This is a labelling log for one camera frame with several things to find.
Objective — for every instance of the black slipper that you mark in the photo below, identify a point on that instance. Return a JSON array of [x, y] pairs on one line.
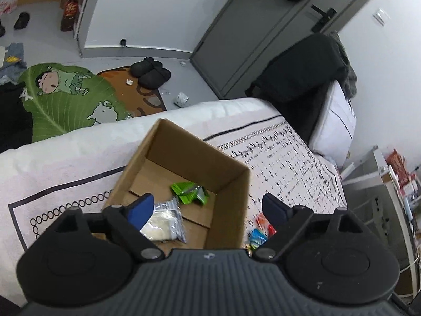
[[153, 79], [144, 67]]

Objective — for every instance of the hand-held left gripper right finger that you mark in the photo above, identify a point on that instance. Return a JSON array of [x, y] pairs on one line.
[[274, 209]]

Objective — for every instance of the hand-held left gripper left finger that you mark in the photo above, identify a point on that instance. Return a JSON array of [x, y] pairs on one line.
[[142, 209]]

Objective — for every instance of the black door stopper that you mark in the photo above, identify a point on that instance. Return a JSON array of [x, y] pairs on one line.
[[123, 42]]

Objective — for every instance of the black coat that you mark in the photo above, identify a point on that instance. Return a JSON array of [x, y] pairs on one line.
[[296, 72]]

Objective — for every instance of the crumpled green snack packet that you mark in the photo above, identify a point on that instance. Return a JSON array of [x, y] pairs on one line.
[[189, 192]]

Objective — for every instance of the red box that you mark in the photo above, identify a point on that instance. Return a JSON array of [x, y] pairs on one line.
[[396, 168]]

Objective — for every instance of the clear packet of white snack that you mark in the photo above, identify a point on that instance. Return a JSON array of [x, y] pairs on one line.
[[164, 220]]

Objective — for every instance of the black cloth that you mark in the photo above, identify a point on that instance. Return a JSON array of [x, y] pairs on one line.
[[13, 121]]

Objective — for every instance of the light grey pillow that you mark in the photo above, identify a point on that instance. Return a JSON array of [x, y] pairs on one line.
[[335, 121]]

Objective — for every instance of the orange red snack packet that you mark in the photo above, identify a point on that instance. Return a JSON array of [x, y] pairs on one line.
[[263, 220]]

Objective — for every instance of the grey knitted sweater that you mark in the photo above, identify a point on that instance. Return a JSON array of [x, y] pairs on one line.
[[349, 75]]

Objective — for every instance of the blue snack packet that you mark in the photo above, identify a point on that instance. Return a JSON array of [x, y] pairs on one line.
[[258, 237]]

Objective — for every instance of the white light switch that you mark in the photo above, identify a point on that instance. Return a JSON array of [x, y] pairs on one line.
[[381, 16]]

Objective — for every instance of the black shoe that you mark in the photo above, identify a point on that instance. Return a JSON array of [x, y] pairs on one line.
[[21, 20], [1, 29]]

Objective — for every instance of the white shelf unit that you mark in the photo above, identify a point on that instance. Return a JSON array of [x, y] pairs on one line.
[[378, 177]]

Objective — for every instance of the blue jeans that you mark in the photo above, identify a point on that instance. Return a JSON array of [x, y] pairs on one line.
[[14, 67]]

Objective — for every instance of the crumpled white paper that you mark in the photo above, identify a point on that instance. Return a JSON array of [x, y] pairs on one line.
[[181, 100]]

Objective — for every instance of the grey door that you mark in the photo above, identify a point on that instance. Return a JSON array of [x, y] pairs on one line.
[[250, 39]]

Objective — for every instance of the green cartoon floor mat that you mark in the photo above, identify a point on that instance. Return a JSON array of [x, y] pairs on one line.
[[65, 105]]

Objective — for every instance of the white plastic bag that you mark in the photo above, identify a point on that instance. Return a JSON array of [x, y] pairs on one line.
[[6, 5]]

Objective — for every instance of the brown cardboard box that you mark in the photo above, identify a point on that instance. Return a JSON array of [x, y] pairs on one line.
[[184, 151]]

